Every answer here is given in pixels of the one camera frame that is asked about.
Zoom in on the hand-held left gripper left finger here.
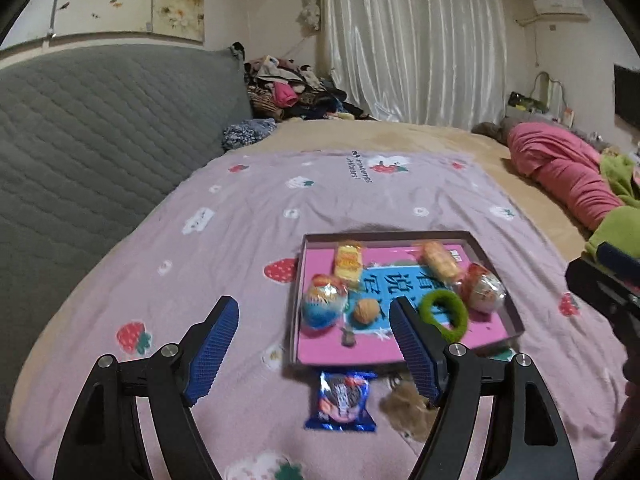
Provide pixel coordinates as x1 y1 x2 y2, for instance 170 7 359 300
52 296 240 480

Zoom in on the white curtain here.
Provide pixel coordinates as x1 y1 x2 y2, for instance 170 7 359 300
295 0 503 128

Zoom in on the pile of clothes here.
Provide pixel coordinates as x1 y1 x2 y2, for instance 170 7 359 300
244 55 378 122

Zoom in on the short yellow snack packet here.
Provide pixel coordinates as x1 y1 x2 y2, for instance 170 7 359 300
334 241 366 287

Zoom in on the grey cloth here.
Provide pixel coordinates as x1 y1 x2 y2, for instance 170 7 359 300
472 117 516 143

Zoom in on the dark green bag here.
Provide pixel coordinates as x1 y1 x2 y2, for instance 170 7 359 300
507 91 548 113

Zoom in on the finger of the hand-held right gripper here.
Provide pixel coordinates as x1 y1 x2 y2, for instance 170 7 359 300
597 241 640 281
565 257 640 314

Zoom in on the hanging curtain ornament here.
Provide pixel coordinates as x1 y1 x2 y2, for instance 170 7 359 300
299 2 321 31

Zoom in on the shallow pink-bottomed box tray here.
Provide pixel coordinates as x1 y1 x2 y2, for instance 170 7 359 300
285 230 525 377

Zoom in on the beige mesh scrunchie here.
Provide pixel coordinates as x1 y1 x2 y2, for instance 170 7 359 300
380 377 438 443

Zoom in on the red egg toy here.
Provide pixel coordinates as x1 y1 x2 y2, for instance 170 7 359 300
460 262 507 314

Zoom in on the purple strawberry print blanket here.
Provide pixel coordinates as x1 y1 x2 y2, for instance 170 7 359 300
5 152 631 480

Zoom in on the green fuzzy hair ring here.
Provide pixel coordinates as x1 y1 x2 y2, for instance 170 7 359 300
419 292 470 340

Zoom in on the pink duvet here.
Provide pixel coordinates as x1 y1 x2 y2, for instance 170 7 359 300
507 122 626 231

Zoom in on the walnut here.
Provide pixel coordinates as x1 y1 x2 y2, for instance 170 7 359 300
353 299 382 329

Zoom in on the blue egg toy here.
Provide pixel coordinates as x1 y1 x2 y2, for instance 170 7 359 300
301 275 349 332

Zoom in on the blue patterned cloth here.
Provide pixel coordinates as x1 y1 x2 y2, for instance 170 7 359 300
221 118 277 151

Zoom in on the green fleece blanket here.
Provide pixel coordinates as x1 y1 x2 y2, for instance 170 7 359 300
585 152 640 261

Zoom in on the white air conditioner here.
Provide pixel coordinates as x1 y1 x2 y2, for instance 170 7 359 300
532 0 586 18

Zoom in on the long yellow snack packet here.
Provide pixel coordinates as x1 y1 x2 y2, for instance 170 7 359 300
417 241 463 284

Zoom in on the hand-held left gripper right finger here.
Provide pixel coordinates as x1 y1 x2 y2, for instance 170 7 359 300
389 297 581 480

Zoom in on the blue cookie packet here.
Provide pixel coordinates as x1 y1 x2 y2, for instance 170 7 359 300
305 371 378 432

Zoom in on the black television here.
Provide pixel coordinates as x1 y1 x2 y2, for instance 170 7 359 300
614 64 640 128

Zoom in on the grey quilted headboard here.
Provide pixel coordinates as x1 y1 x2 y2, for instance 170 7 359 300
0 42 253 411

